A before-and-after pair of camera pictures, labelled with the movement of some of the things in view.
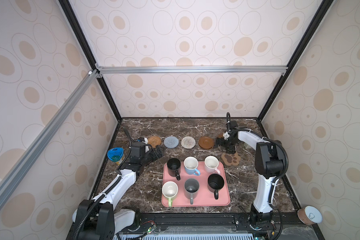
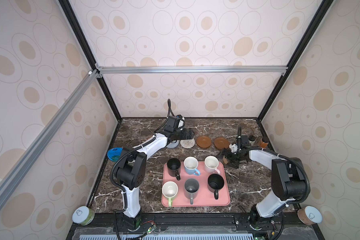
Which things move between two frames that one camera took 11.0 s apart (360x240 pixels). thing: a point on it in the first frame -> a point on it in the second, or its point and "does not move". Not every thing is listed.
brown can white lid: x=309 y=215 does not move
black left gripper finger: x=159 y=149 -> x=188 y=133
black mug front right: x=215 y=182 does not move
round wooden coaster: x=206 y=142 does not move
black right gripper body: x=229 y=145 -> x=234 y=158
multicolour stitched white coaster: x=188 y=142 does not move
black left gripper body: x=140 y=158 -> x=177 y=135
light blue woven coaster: x=171 y=142 does not move
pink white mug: x=211 y=163 does not move
